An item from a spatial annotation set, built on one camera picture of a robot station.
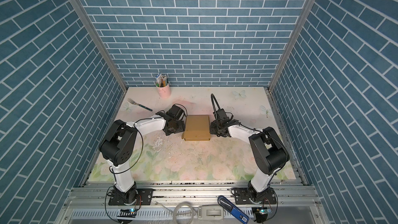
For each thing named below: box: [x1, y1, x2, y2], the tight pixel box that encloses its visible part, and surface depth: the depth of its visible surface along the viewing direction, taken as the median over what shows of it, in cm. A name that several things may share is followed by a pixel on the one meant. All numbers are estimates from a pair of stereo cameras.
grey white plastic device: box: [197, 205, 225, 222], surface depth 69 cm
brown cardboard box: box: [181, 115, 211, 141], surface depth 88 cm
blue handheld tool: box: [217, 195, 250, 224], surface depth 69 cm
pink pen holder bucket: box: [155, 82, 172, 99], surface depth 113 cm
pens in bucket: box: [154, 72, 169, 88], surface depth 105 cm
